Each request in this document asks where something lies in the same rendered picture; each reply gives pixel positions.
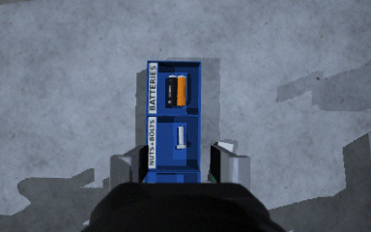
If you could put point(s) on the orange aa battery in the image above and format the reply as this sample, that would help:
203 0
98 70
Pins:
181 91

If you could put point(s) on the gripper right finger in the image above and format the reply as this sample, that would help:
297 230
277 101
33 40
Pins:
227 167

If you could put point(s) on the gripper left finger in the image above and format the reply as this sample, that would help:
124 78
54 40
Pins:
131 167

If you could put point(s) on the blue three-compartment bin rack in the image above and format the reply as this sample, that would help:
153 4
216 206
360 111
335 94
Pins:
167 164

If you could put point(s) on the green and white eraser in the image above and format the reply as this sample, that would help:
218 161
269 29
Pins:
228 146

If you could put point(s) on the grey bolt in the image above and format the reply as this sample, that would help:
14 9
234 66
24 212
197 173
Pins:
181 138

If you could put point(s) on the black battery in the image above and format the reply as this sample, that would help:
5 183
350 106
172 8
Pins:
172 90

